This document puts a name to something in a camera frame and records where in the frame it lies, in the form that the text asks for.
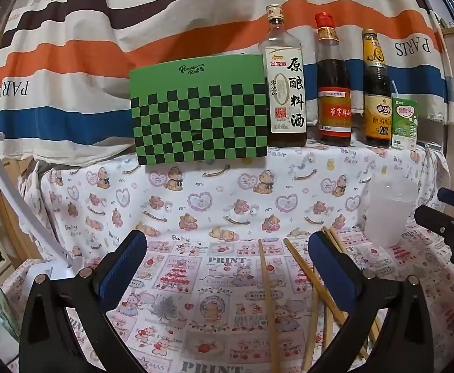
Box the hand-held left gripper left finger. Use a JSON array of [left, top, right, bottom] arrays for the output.
[[19, 229, 148, 373]]

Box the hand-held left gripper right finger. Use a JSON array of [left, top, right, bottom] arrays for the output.
[[308, 230, 434, 373]]

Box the translucent plastic cup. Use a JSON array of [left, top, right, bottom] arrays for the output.
[[363, 177, 420, 247]]

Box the pink patchwork print cloth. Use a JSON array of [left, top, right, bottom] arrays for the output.
[[1, 218, 454, 373]]

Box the green drink carton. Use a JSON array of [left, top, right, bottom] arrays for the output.
[[390, 81, 420, 151]]

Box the bear print table cloth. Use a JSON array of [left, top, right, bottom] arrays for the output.
[[32, 140, 451, 276]]

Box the white metal rack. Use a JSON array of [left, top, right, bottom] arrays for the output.
[[0, 127, 93, 280]]

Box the yellow cap dark sauce bottle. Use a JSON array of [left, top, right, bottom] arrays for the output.
[[361, 28, 393, 149]]

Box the red cap sauce bottle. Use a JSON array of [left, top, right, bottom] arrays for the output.
[[314, 12, 353, 147]]

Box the clear cooking wine bottle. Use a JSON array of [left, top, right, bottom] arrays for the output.
[[259, 4, 308, 148]]

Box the green checkered box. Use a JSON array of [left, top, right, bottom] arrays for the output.
[[129, 53, 269, 166]]

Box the striped hanging cloth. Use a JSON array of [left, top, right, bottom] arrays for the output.
[[0, 0, 451, 168]]

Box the thin grey cable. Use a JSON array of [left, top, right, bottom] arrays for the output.
[[420, 144, 443, 206]]

